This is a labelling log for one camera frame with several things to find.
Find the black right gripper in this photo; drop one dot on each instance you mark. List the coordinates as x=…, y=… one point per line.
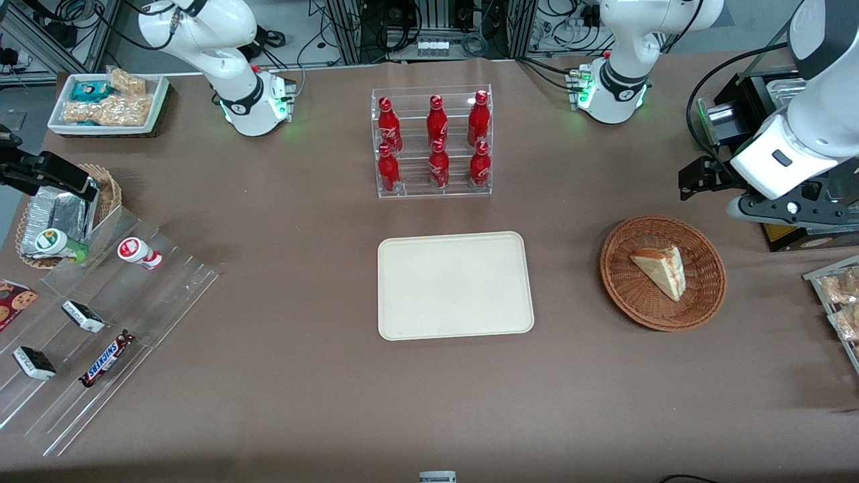
x=20, y=171

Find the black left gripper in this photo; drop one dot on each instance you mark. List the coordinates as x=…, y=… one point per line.
x=717, y=176

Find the triangular sandwich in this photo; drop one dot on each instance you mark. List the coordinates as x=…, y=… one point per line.
x=661, y=272

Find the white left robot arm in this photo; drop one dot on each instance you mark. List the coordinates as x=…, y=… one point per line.
x=631, y=40

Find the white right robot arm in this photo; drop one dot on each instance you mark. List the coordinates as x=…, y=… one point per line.
x=215, y=40

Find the foil wrapped sandwich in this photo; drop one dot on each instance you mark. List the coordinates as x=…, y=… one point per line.
x=57, y=211

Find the small wicker basket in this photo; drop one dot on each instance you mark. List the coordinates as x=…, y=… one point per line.
x=111, y=191

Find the white rectangular snack tray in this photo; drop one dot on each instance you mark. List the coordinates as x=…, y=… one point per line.
x=158, y=100

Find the large round wicker basket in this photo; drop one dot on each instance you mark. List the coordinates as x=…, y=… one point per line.
x=644, y=305

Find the grey snack tray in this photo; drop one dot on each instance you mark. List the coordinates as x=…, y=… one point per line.
x=817, y=278

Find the beige plastic tray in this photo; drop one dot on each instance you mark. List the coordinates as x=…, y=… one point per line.
x=456, y=285

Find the green label yoghurt bottle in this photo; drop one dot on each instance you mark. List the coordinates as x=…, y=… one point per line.
x=57, y=243

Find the black box appliance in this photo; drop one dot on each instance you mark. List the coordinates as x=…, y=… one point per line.
x=745, y=114

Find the large peanut cracker packet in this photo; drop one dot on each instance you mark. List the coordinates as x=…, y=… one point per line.
x=111, y=111

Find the teal snack packet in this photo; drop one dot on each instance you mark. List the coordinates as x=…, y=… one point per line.
x=90, y=90

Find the red label yoghurt bottle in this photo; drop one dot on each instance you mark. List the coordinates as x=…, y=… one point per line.
x=137, y=252

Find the small rice cracker packet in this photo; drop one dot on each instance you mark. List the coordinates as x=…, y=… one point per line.
x=127, y=82

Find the stainless steel pan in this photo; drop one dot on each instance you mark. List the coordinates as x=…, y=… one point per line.
x=785, y=90

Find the chocolate chip cookie pack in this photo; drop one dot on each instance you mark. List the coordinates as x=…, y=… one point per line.
x=17, y=302

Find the black white snack bar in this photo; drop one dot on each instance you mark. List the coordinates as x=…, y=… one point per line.
x=83, y=316
x=33, y=363

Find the clear acrylic stepped display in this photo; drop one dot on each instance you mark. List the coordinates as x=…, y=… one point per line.
x=147, y=302

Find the clear bag of crackers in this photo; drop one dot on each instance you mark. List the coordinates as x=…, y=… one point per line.
x=847, y=323
x=842, y=288

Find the snickers chocolate bar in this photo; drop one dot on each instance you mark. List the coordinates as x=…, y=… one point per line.
x=106, y=359

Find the red cola bottle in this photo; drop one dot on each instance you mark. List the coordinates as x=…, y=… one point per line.
x=479, y=166
x=388, y=124
x=439, y=168
x=478, y=117
x=436, y=121
x=388, y=171

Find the clear acrylic bottle rack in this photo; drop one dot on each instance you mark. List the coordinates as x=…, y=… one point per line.
x=413, y=191

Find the white connector block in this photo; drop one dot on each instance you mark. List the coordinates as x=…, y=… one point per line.
x=433, y=48

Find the white labelled object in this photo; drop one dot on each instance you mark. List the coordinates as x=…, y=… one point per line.
x=437, y=477

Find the aluminium profile frame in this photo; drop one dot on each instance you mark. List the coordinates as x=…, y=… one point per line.
x=94, y=40

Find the aluminium frame rack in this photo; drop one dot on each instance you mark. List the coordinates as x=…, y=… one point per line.
x=349, y=30

